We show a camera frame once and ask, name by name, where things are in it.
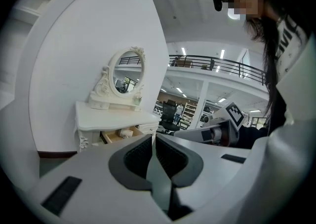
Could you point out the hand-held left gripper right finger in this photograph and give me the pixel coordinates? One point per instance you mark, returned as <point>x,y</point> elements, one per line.
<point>217,168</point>

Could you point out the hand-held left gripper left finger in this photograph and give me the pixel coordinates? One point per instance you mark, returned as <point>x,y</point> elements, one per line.
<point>93,181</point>

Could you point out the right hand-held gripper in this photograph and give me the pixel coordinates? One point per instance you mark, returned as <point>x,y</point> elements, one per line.
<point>232,122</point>

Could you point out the large white wooden drawer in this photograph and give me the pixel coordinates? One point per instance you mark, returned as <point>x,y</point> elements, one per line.
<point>111,136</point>

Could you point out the white hair dryer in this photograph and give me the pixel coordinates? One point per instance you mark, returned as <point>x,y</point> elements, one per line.
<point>124,134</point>

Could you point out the white dressing table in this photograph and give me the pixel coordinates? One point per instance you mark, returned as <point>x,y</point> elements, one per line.
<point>111,119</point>

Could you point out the wooden storage shelf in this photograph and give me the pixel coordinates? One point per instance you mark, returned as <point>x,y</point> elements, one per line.
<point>190,115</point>

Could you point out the black office chair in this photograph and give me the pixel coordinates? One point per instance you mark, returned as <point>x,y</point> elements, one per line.
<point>169,112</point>

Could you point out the black metal railing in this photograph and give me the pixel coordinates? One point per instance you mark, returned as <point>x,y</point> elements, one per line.
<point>222,66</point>

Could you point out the person's torso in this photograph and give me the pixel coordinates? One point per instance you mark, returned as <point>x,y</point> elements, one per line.
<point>288,43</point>

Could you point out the oval mirror with ornate frame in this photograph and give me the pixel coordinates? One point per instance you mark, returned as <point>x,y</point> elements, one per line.
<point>128,75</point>

